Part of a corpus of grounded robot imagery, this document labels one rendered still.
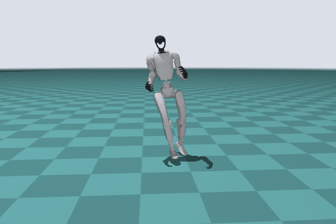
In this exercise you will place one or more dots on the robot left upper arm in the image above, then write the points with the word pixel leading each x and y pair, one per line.
pixel 177 63

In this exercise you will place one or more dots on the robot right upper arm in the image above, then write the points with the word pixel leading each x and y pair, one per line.
pixel 149 61

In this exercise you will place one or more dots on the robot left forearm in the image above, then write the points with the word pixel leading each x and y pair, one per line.
pixel 181 76

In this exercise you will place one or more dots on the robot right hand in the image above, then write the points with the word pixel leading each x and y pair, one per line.
pixel 148 87

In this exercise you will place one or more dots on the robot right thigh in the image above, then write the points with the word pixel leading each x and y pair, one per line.
pixel 160 104

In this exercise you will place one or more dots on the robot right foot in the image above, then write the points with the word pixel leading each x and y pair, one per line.
pixel 173 154

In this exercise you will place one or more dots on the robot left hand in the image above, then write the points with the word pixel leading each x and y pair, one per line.
pixel 185 74

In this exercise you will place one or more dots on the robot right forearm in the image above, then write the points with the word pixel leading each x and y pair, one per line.
pixel 150 80

